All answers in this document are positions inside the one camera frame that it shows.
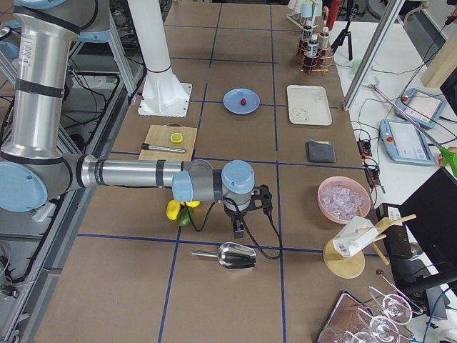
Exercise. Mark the reacher grabber stick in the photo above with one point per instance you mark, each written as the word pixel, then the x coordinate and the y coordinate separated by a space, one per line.
pixel 449 157

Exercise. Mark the blue plate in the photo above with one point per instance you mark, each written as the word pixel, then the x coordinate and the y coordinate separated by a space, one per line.
pixel 232 99

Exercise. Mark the green avocado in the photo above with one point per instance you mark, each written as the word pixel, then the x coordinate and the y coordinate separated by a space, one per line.
pixel 185 217

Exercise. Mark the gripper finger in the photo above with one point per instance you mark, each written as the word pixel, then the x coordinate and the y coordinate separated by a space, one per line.
pixel 238 228

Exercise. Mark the teach pendant far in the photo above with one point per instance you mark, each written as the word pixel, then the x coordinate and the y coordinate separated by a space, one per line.
pixel 424 108

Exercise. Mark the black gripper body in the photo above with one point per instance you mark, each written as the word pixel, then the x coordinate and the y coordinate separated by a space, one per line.
pixel 235 215

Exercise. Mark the lemon half slice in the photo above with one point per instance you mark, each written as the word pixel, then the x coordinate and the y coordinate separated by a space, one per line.
pixel 176 138

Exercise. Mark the pink bowl of ice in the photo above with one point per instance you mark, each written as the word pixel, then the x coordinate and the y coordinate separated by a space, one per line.
pixel 340 199

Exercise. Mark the aluminium frame post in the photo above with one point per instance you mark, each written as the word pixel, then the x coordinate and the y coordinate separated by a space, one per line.
pixel 387 19

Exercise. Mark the teach pendant near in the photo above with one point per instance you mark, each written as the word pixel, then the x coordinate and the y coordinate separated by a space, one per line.
pixel 404 144

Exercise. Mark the cream bear tray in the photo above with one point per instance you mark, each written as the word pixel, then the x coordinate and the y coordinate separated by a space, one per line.
pixel 308 105

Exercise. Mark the black monitor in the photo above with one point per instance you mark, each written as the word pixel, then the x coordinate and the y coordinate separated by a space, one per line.
pixel 434 228

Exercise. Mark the black tripod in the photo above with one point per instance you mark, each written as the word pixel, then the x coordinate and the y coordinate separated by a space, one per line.
pixel 351 10

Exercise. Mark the tea bottle white cap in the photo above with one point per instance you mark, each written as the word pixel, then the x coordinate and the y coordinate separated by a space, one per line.
pixel 311 52

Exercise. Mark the steel ice scoop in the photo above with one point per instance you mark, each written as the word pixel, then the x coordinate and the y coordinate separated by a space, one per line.
pixel 231 256

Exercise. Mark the green bowl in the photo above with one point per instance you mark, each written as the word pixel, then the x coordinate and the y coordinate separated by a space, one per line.
pixel 355 65

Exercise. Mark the round yellow lemon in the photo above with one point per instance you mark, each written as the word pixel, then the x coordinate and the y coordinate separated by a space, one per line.
pixel 193 204

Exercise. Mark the steel muddler black tip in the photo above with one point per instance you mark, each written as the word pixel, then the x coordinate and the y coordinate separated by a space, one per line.
pixel 151 147

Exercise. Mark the elongated yellow lemon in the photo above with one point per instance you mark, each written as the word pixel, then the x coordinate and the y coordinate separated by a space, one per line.
pixel 173 209

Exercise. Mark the white wire cup rack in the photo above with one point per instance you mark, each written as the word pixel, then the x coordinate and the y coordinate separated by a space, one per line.
pixel 304 12

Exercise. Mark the teach pendant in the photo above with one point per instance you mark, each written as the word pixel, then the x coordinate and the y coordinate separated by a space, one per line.
pixel 404 144
pixel 424 108

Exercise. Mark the wine glass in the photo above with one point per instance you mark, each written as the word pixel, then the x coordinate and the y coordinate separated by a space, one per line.
pixel 391 305

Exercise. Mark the grey yellow folded cloth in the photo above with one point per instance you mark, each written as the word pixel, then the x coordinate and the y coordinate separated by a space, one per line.
pixel 320 152

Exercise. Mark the copper wire bottle rack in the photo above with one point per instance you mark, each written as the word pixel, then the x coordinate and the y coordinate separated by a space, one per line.
pixel 324 59

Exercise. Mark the wooden stand with base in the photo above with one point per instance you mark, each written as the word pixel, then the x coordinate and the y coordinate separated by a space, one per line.
pixel 343 255

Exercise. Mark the wooden cutting board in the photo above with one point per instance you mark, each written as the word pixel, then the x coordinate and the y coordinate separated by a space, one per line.
pixel 169 142

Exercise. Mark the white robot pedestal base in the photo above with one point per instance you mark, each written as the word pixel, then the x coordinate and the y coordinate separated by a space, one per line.
pixel 163 94

